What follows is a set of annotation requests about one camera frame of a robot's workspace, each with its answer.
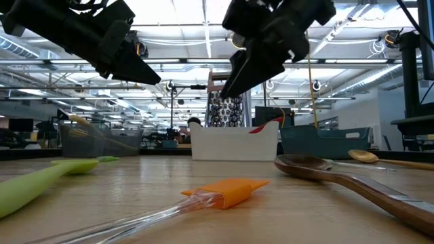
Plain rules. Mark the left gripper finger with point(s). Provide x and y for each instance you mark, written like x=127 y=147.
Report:
x=135 y=67

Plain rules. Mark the black aluminium table frame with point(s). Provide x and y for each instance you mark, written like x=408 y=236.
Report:
x=34 y=153

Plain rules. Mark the dark wooden spoon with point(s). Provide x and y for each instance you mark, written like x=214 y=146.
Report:
x=305 y=166

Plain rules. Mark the white plastic bin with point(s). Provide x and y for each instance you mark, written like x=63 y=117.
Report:
x=230 y=145

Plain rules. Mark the grey translucent plastic bin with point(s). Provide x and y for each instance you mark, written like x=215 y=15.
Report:
x=101 y=145

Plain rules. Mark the teal plastic bin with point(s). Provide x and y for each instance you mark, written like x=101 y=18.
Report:
x=315 y=145

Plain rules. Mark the red silicone spoon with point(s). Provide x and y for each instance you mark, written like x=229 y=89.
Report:
x=268 y=124

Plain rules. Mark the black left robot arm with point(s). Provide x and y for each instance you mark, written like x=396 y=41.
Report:
x=13 y=17

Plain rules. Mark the black background screen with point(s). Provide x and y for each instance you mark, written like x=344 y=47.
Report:
x=271 y=115

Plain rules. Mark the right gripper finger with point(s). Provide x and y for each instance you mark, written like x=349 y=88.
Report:
x=261 y=61
x=239 y=61

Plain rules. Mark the lime green silicone spoon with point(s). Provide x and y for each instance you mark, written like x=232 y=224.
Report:
x=20 y=193

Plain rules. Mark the person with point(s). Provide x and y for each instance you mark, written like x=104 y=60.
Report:
x=194 y=121

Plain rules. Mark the grey operator cart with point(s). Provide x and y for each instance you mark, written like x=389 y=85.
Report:
x=413 y=123

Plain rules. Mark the black boom stand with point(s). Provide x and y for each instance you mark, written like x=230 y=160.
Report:
x=171 y=108

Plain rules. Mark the pink metal box grater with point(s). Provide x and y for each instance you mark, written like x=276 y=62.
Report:
x=225 y=112

